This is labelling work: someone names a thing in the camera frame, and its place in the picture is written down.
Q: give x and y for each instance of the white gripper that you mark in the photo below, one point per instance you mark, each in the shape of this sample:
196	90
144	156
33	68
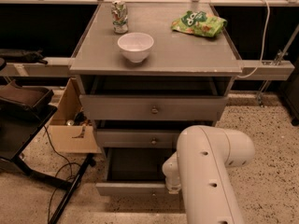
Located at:
173	186

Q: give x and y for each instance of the grey bottom drawer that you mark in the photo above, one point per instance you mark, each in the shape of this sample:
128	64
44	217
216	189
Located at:
134	171

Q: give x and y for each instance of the grey drawer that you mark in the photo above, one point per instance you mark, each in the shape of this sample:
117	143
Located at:
141	107
136	138
134	171

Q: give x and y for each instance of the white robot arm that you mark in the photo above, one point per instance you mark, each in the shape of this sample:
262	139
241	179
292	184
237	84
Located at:
198	170

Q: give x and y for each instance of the grey middle drawer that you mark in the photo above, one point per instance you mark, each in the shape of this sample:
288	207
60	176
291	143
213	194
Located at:
136	138

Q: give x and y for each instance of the grey top drawer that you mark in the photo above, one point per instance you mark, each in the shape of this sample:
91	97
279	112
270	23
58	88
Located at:
141	107

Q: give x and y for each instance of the grey drawer cabinet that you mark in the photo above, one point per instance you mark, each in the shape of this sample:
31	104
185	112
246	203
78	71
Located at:
155	85

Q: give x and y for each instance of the open cardboard box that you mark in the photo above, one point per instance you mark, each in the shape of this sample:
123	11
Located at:
66	134

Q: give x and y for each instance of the white ceramic bowl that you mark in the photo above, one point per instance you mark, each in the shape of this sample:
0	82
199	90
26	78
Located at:
135	47

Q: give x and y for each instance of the green snack bag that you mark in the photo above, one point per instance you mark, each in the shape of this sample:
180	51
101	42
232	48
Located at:
199	23

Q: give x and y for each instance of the black rolling stand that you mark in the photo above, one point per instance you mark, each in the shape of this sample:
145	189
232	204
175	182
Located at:
24	112

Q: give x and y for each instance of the green patterned drink can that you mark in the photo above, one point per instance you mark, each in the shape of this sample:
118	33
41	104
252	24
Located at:
119	14

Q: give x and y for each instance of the metal rail frame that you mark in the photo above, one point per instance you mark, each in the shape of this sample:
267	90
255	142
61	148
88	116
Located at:
37	66

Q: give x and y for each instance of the black object on rail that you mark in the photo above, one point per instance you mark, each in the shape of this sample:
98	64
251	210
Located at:
22	56

